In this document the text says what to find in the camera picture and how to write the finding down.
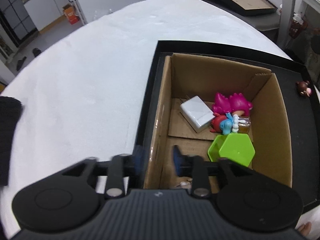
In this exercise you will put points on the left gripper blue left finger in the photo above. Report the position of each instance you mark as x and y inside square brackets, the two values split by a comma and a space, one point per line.
[139, 162]

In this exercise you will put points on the white power adapter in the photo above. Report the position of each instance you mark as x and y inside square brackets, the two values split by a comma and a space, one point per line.
[197, 113]

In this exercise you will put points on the magenta dinosaur toy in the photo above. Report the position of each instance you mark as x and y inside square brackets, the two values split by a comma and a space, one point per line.
[230, 104]

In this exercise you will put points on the red plastic basket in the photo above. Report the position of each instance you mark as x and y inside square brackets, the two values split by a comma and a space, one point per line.
[297, 27]

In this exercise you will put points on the brown-haired girl figurine head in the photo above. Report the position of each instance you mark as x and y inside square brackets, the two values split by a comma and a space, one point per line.
[303, 88]

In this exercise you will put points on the person's hand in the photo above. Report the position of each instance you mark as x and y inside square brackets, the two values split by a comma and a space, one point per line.
[304, 229]

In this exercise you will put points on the green hexagonal box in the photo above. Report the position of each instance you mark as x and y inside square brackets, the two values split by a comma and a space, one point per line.
[234, 146]

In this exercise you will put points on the orange cardboard box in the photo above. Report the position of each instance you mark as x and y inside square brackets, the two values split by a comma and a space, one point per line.
[70, 14]

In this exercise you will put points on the blue figure with beer mug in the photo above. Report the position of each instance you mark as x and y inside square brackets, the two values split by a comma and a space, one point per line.
[230, 123]

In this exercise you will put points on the grey chair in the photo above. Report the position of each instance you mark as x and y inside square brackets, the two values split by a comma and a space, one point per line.
[264, 22]

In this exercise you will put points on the black shallow tray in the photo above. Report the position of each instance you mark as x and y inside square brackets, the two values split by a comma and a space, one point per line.
[302, 113]

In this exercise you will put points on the black fuzzy cloth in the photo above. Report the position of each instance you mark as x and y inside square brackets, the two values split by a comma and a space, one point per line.
[11, 110]

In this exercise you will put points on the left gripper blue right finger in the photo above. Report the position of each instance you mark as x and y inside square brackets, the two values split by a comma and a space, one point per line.
[178, 160]

